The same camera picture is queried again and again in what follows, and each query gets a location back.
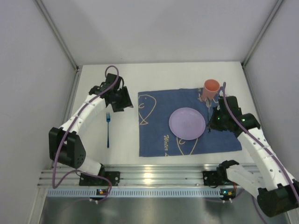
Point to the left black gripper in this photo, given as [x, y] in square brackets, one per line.
[122, 100]

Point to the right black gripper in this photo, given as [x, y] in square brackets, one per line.
[216, 117]

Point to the blue metal fork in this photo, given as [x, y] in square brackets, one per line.
[108, 119]

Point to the spoon with teal handle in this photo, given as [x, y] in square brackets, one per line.
[208, 104]

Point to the blue fish-pattern cloth placemat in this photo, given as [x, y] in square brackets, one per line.
[155, 137]

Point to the orange plastic cup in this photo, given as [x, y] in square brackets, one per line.
[210, 89]

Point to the purple plastic plate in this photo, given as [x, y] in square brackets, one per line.
[187, 123]

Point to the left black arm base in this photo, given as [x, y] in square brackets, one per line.
[112, 176]

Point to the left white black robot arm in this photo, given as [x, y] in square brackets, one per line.
[65, 144]

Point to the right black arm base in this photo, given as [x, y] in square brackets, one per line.
[216, 178]

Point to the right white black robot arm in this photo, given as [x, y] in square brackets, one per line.
[278, 191]

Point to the right aluminium frame post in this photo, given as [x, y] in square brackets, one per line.
[269, 20]

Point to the aluminium frame post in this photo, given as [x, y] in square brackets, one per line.
[269, 20]
[43, 10]

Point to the white slotted cable duct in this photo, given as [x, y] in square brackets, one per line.
[143, 192]

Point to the aluminium mounting rail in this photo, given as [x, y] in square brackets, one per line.
[168, 175]

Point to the left aluminium frame post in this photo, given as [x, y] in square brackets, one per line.
[43, 10]

